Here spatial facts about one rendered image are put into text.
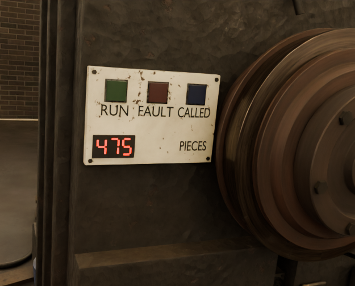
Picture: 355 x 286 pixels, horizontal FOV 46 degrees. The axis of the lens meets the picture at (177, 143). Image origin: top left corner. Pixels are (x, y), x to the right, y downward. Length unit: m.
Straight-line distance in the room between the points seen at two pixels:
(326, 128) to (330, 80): 0.09
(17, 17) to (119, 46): 5.95
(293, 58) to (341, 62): 0.09
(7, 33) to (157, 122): 5.97
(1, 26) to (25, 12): 0.40
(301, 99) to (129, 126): 0.31
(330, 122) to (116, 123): 0.37
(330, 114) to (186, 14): 0.32
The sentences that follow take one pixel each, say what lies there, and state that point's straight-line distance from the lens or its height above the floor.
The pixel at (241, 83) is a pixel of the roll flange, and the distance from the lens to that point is 0.79.
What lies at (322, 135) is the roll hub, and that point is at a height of 1.17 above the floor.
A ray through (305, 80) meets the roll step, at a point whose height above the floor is 1.25.
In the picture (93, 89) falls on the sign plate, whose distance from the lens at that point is 0.76.
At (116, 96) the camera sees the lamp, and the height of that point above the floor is 1.19.
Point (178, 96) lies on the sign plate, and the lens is 0.81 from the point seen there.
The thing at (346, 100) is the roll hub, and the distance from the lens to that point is 0.75.
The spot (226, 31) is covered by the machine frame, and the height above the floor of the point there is 1.33.
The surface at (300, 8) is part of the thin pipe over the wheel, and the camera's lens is 0.92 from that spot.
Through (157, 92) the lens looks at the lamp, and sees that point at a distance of 0.79.
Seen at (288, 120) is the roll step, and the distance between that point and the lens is 0.74.
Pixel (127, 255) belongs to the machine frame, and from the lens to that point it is 0.87.
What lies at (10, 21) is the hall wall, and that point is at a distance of 6.71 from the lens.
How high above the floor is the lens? 1.28
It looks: 13 degrees down
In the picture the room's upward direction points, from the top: 5 degrees clockwise
